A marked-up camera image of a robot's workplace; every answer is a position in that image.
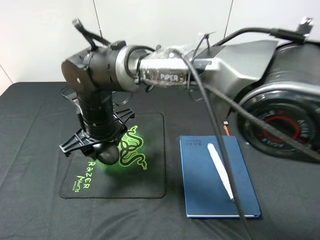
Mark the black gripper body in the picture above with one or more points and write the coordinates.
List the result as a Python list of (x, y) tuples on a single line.
[(81, 140)]

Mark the black computer mouse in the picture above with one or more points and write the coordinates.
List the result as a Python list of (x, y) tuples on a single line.
[(107, 153)]

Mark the blue notebook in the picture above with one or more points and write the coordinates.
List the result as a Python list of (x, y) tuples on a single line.
[(204, 193)]

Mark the white pen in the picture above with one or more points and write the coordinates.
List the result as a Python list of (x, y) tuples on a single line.
[(221, 170)]

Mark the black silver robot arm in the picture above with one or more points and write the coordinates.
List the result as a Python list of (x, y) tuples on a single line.
[(274, 90)]

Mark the black green Razer mouse pad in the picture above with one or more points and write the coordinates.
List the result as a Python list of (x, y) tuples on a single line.
[(139, 173)]

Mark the black tablecloth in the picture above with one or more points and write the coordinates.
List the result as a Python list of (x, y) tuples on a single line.
[(35, 119)]

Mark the orange bookmark ribbon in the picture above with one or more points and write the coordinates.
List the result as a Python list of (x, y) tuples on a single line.
[(226, 130)]

